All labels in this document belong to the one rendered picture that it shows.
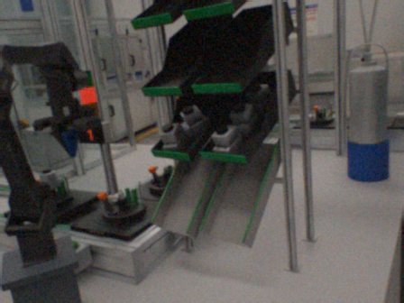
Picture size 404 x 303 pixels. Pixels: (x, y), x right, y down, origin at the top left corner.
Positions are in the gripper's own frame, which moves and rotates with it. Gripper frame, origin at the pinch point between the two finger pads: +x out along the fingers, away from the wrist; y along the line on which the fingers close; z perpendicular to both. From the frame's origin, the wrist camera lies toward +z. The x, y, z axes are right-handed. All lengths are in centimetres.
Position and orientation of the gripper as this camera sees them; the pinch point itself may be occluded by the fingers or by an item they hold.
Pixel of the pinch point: (70, 143)
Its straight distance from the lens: 104.9
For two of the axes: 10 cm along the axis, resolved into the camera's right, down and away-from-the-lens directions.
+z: 5.0, -2.9, 8.2
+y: -8.6, -0.4, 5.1
